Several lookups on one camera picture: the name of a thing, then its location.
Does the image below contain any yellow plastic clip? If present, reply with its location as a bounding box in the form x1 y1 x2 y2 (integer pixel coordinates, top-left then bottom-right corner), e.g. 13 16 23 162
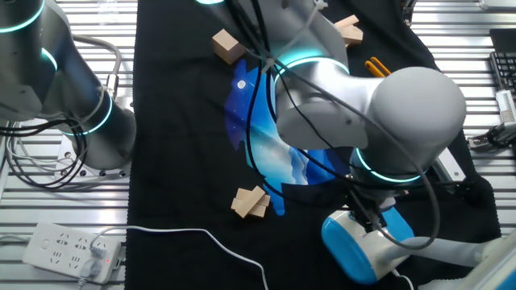
364 56 393 78

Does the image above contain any grey robot cable with connector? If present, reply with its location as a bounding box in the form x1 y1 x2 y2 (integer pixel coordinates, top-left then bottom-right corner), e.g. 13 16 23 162
72 34 122 100

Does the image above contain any grey power plug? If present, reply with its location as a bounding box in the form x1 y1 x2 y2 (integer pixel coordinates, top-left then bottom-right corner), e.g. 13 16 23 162
76 257 104 289

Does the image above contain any flat wooden block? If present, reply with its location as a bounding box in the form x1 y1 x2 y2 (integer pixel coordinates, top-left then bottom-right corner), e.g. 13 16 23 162
340 24 364 48
333 14 360 30

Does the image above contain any black camera clamp mount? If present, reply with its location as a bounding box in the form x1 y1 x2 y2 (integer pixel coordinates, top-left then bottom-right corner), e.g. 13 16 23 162
467 120 516 153

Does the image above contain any wooden cube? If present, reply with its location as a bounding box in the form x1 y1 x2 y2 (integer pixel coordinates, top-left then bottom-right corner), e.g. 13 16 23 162
212 28 246 65

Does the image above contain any white and blue desk lamp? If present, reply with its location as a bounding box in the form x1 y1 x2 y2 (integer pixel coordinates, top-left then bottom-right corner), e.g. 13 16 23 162
321 205 516 290

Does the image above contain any silver camera with black clamp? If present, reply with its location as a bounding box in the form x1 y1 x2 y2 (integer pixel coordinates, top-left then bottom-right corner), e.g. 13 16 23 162
494 89 516 124

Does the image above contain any white lamp power cable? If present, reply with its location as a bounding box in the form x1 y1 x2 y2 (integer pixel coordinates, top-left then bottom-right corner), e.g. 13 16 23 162
89 225 416 290

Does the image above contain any small wooden block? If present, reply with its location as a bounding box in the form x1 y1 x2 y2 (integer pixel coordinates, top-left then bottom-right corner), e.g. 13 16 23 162
235 188 272 207
233 185 266 219
230 197 268 219

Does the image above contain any black cable bundle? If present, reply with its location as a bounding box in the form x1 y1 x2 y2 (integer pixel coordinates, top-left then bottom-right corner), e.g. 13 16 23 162
0 116 89 190

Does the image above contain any white power strip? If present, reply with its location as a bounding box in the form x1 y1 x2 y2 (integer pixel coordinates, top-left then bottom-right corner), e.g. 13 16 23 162
22 222 122 285

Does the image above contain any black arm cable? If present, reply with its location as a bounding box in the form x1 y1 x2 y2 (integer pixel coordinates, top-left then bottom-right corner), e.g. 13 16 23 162
227 0 364 194

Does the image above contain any black cloth with blue print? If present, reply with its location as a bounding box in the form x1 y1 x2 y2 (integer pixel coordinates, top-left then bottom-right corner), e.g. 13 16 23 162
124 0 503 290

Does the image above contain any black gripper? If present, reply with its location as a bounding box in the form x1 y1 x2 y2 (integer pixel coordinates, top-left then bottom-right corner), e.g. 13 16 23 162
349 185 404 235

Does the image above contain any black keyboard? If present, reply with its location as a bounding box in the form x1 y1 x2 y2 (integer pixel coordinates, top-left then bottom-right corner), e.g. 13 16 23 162
489 51 516 92

